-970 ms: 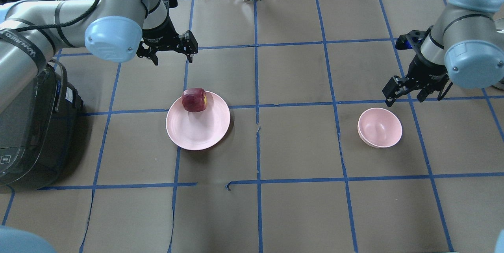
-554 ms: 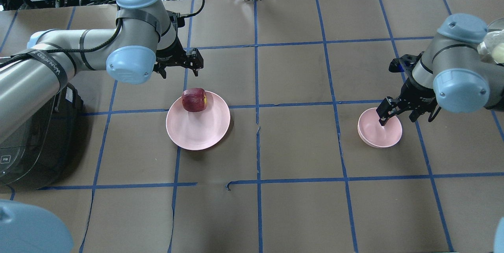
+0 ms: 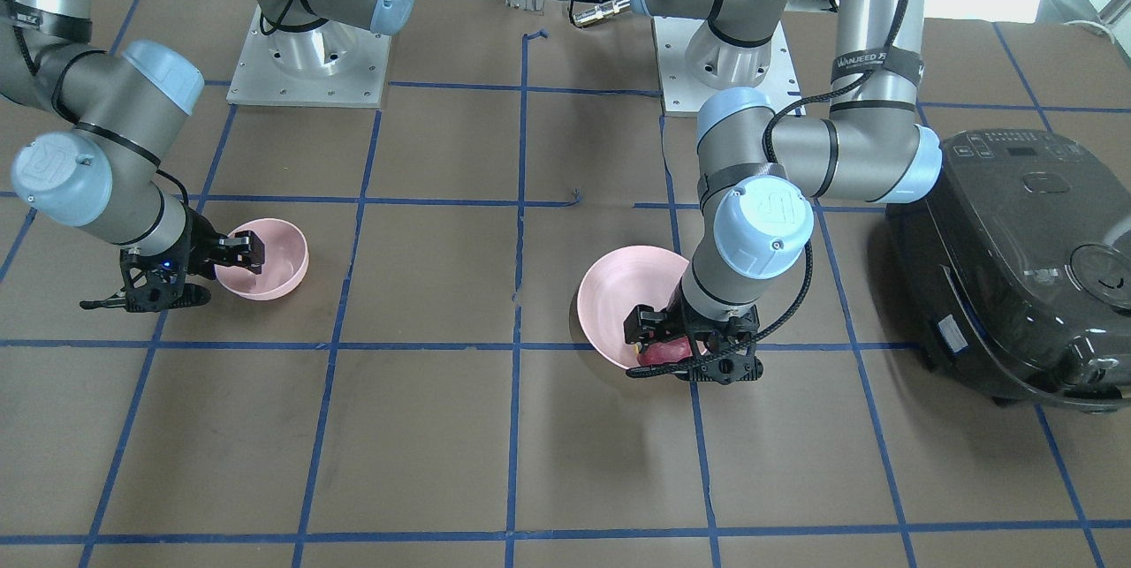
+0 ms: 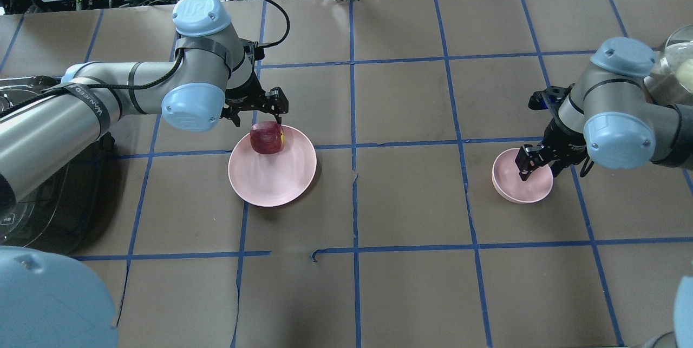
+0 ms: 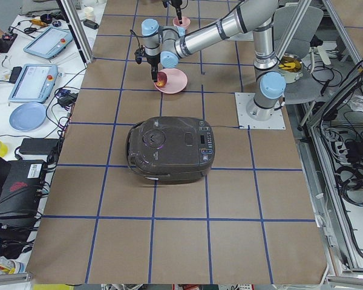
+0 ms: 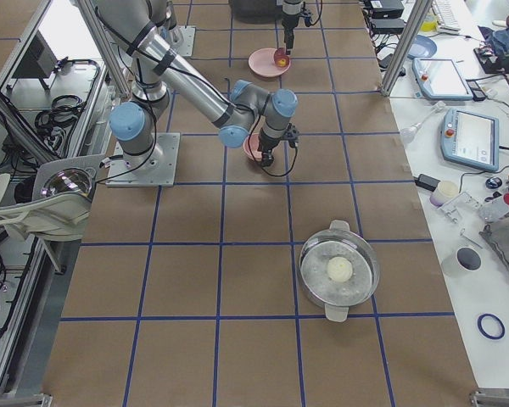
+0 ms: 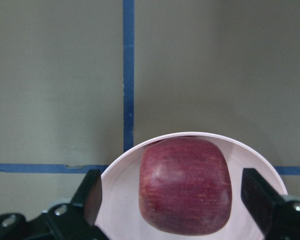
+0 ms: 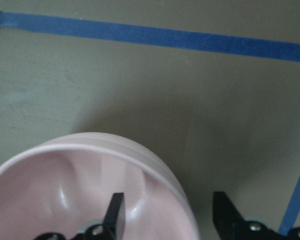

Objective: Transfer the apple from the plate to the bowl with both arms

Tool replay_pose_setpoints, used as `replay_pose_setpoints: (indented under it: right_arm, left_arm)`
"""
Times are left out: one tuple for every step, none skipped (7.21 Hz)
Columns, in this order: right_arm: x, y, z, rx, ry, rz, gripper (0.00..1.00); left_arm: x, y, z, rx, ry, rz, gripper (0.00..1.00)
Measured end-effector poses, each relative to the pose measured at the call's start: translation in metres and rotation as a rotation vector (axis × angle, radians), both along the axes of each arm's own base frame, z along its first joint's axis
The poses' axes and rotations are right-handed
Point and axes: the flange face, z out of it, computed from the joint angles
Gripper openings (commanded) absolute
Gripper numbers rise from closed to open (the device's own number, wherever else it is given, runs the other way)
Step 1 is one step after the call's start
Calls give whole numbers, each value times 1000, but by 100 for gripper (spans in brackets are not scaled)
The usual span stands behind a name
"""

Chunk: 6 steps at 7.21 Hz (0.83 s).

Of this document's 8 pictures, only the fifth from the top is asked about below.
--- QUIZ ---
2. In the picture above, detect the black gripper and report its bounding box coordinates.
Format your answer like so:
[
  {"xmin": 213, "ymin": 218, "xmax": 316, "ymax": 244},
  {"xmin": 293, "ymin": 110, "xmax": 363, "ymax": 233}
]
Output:
[{"xmin": 134, "ymin": 6, "xmax": 183, "ymax": 83}]

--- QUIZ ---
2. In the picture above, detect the pink bowl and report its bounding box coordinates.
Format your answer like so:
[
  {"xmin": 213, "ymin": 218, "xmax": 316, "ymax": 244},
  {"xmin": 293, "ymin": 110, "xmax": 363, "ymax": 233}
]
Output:
[{"xmin": 172, "ymin": 16, "xmax": 191, "ymax": 30}]

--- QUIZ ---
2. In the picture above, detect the red apple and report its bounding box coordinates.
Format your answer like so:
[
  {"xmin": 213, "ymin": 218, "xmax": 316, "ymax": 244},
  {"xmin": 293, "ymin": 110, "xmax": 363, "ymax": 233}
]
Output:
[{"xmin": 155, "ymin": 71, "xmax": 168, "ymax": 88}]

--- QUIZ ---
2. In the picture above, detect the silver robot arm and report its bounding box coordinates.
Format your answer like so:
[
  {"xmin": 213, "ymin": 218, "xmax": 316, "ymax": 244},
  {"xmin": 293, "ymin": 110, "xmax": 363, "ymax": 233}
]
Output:
[{"xmin": 135, "ymin": 1, "xmax": 278, "ymax": 82}]

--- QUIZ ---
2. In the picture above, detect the pink plate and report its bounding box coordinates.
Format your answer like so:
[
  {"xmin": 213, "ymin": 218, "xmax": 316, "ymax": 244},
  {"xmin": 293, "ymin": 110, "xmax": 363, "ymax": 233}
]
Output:
[{"xmin": 154, "ymin": 68, "xmax": 188, "ymax": 94}]

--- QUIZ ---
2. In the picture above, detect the metal bowl with yellow items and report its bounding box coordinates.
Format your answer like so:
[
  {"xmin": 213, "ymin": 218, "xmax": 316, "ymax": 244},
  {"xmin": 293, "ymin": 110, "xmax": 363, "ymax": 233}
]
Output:
[{"xmin": 278, "ymin": 54, "xmax": 303, "ymax": 84}]

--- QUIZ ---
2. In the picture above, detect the blue plate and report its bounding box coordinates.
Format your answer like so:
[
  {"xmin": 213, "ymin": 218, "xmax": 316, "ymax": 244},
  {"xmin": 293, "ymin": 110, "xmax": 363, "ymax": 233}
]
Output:
[{"xmin": 9, "ymin": 102, "xmax": 46, "ymax": 131}]

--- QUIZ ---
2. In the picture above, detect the white paper cup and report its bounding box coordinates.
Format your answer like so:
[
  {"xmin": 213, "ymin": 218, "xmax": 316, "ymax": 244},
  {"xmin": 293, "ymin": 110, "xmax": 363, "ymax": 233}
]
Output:
[{"xmin": 83, "ymin": 6, "xmax": 96, "ymax": 21}]

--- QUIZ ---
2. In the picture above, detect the dark grey rice cooker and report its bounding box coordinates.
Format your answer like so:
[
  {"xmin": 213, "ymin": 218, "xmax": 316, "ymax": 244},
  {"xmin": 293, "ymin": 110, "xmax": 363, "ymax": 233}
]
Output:
[{"xmin": 125, "ymin": 116, "xmax": 215, "ymax": 182}]

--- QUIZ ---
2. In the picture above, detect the blue teach pendant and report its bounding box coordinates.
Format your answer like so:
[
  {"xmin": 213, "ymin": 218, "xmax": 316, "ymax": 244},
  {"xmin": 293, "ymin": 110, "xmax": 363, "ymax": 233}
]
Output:
[
  {"xmin": 23, "ymin": 27, "xmax": 73, "ymax": 59},
  {"xmin": 8, "ymin": 63, "xmax": 58, "ymax": 103}
]

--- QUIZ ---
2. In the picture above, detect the black power brick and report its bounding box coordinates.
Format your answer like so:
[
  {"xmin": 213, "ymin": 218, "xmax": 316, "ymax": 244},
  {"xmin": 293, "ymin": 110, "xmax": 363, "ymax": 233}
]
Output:
[{"xmin": 19, "ymin": 138, "xmax": 58, "ymax": 155}]

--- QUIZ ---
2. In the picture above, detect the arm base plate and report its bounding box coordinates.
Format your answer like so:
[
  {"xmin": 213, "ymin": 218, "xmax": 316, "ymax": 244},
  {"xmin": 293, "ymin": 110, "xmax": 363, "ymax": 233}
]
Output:
[{"xmin": 235, "ymin": 92, "xmax": 286, "ymax": 130}]

